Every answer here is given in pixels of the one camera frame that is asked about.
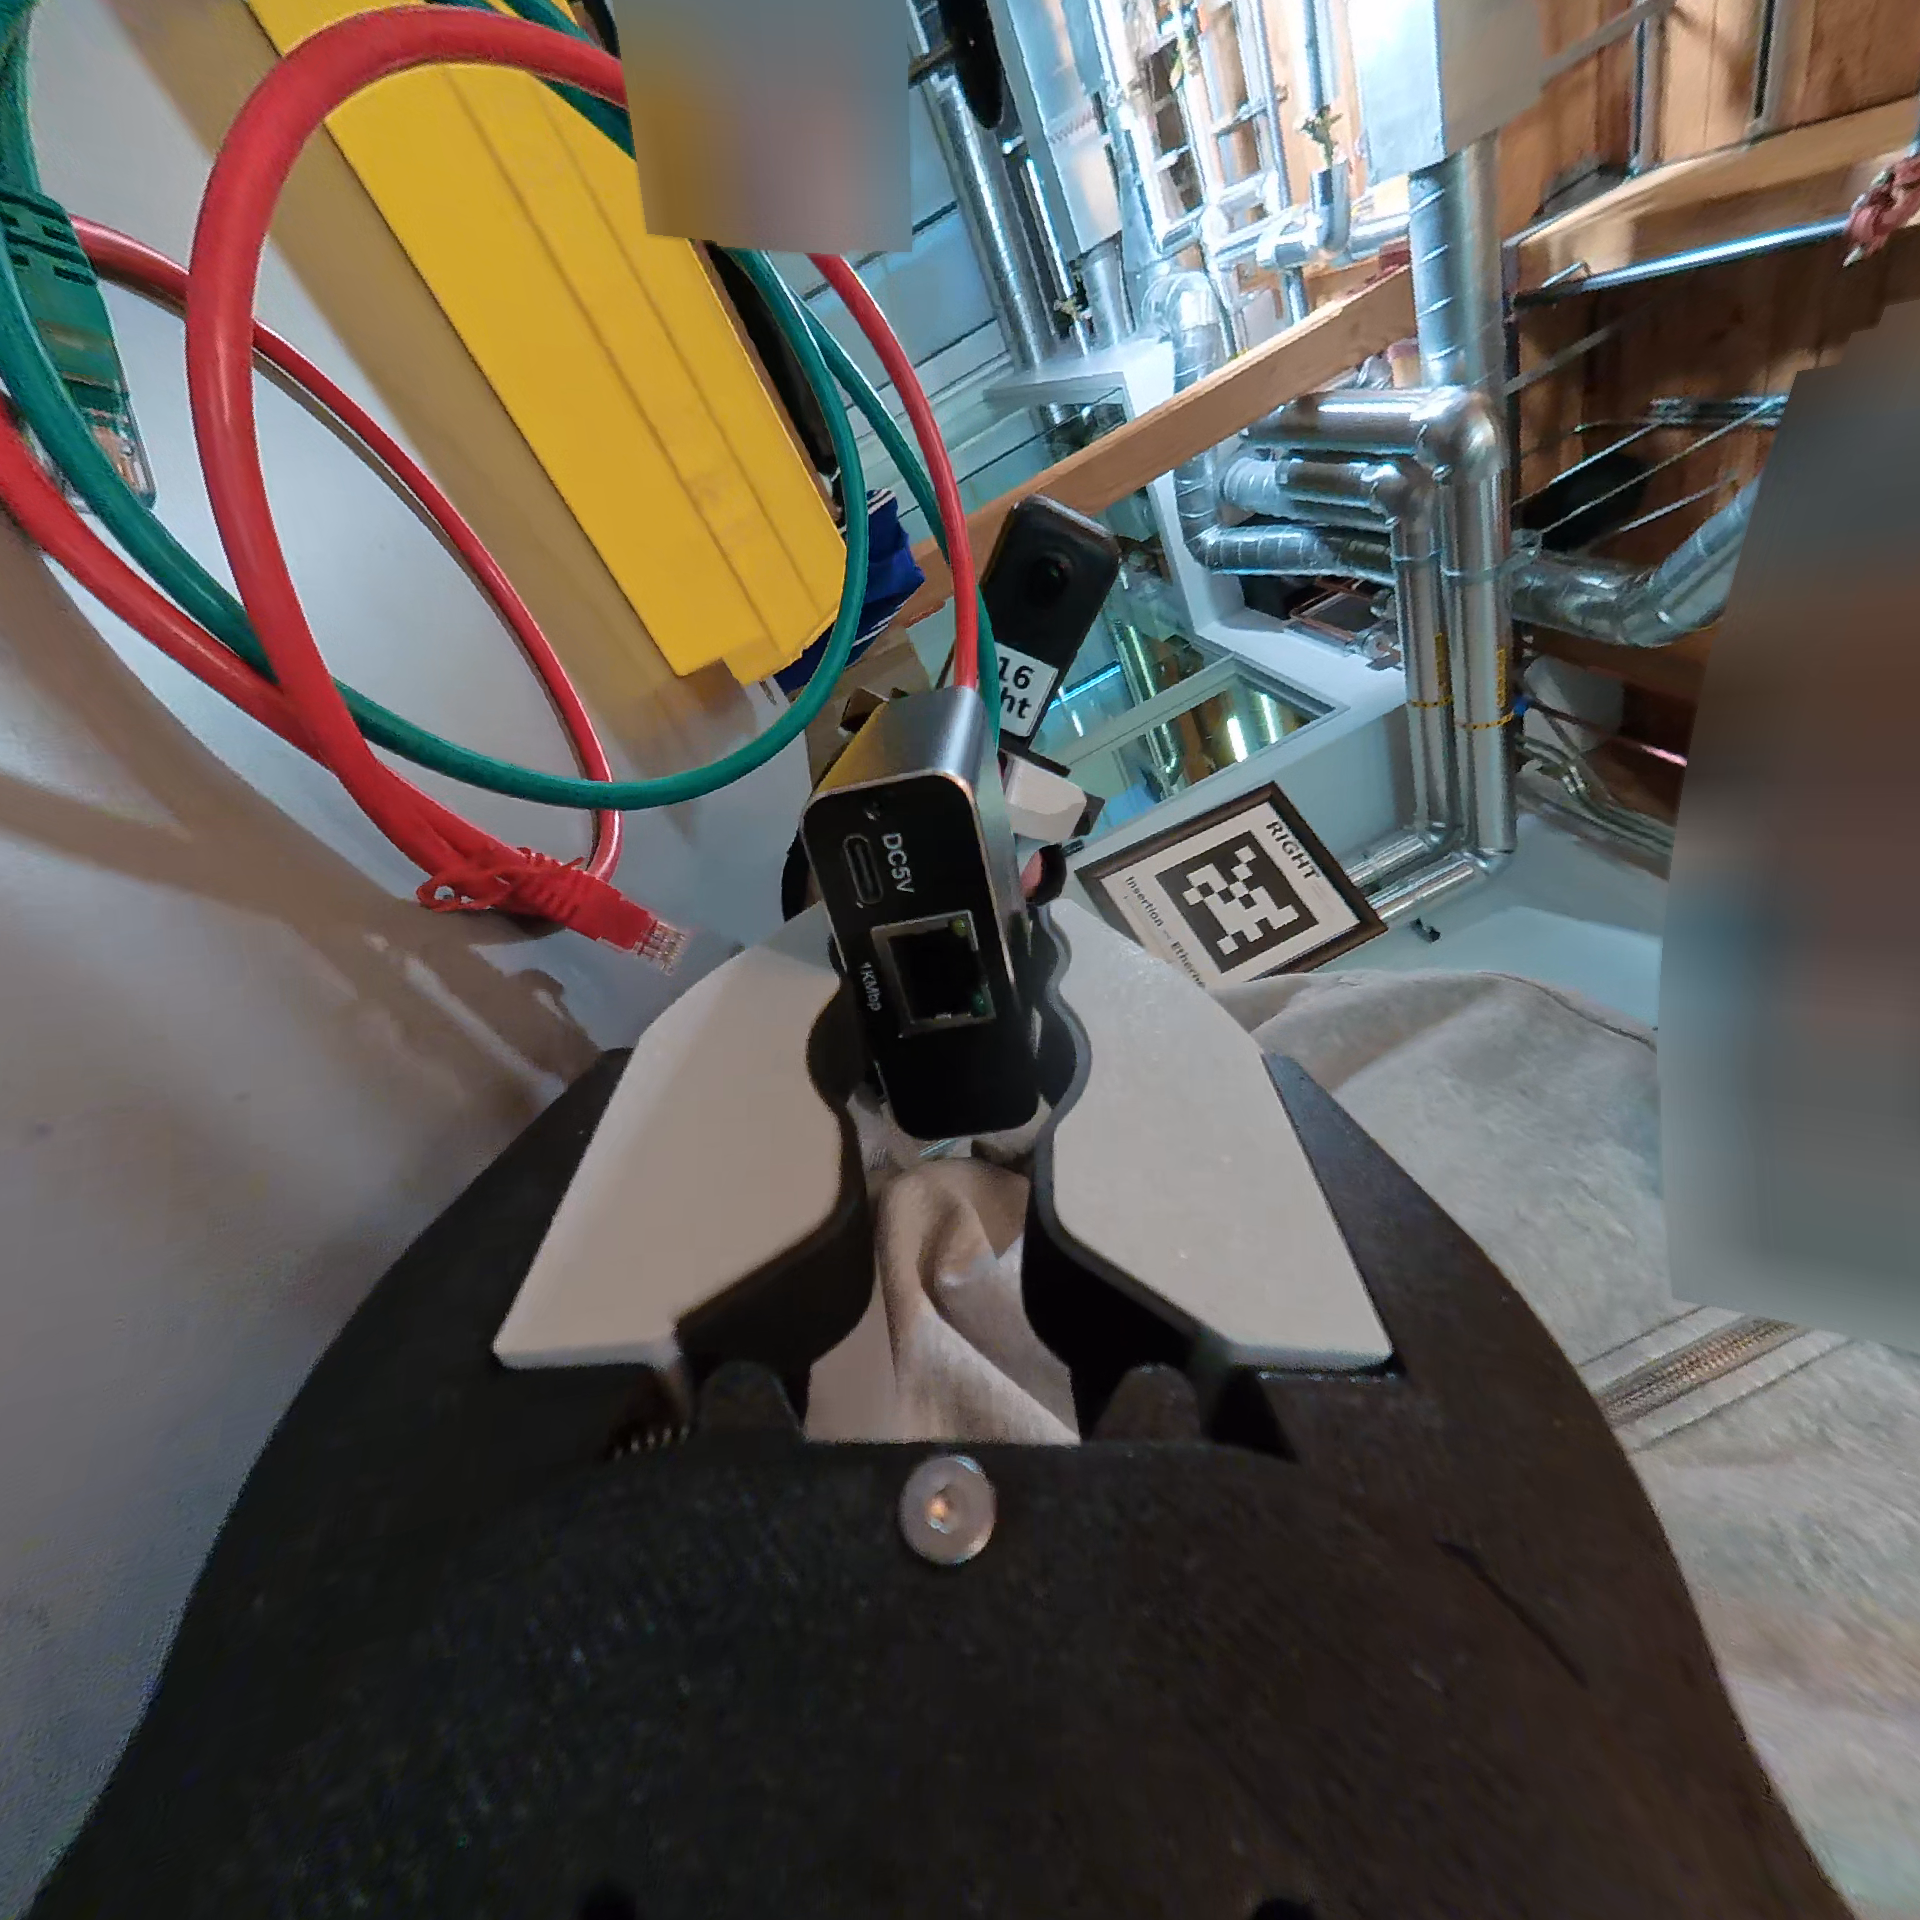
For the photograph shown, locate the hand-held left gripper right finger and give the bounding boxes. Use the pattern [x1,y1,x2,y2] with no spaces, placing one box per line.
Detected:
[1023,896,1391,1373]

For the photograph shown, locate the wooden beam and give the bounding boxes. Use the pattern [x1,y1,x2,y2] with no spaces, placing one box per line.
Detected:
[900,264,1418,602]

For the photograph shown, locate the black ethernet splitter box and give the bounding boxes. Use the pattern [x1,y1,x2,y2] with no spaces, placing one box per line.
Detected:
[780,689,1074,1139]

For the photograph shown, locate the person's grey hoodie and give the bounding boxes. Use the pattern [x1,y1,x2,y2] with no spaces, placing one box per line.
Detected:
[815,968,1920,1920]

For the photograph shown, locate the shiny metal ducts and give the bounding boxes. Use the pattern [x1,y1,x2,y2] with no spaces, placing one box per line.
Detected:
[1184,165,1788,925]

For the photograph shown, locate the red ethernet cable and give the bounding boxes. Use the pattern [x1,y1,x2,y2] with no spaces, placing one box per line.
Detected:
[0,27,991,970]

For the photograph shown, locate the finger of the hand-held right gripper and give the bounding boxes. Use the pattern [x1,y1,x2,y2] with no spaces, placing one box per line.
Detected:
[1001,749,1103,847]

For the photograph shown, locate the large yellow plastic bin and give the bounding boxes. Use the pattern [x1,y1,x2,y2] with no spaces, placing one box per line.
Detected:
[247,0,845,685]

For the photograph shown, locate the green ethernet cable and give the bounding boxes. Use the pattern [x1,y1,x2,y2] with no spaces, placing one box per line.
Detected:
[0,0,879,813]

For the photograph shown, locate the blue plastic bin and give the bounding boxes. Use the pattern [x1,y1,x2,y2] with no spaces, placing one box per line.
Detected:
[854,488,920,664]

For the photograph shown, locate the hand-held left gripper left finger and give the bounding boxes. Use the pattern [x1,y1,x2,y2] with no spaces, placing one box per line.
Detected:
[490,930,879,1373]

